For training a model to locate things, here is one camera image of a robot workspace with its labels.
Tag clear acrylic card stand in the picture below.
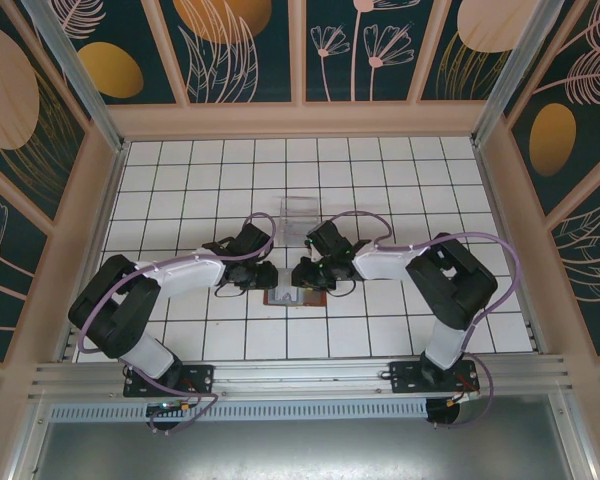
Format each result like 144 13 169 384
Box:
272 195 322 247

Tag wall panel with pale circle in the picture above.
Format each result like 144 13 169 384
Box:
419 0 534 103

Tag grey metal sheet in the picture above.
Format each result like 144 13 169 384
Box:
29 419 576 480

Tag wall panel large pink circle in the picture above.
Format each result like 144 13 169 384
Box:
0 0 92 227

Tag wall panel single flower outline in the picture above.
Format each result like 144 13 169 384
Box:
0 172 51 364

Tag pale grey credit card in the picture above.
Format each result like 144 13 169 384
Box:
274 284 302 305

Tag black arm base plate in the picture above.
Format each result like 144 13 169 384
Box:
388 360 481 395
123 364 216 400

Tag wall panel with leaf outlines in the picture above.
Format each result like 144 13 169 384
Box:
549 187 600 359

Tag aluminium front rail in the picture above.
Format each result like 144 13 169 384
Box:
27 353 579 401

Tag wall panel with pink flowers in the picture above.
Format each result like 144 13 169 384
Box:
304 0 417 105

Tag light blue credit card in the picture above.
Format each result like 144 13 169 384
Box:
281 223 311 246

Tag wall panel orange circle leaves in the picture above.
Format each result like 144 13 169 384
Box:
159 0 301 105

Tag purple cable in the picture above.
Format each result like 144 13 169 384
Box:
319 210 524 431
77 212 278 436

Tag wall panel with golden oval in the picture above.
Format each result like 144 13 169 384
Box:
59 0 189 106

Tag brown leather card holder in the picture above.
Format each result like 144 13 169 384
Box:
262 285 329 309

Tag aluminium frame post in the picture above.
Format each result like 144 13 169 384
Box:
7 399 54 480
554 382 599 480
471 0 566 146
20 0 131 152

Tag perforated grey cable duct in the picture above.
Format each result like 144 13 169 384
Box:
47 399 431 422

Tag wall panel golden oval fern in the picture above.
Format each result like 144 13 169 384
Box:
504 0 600 219

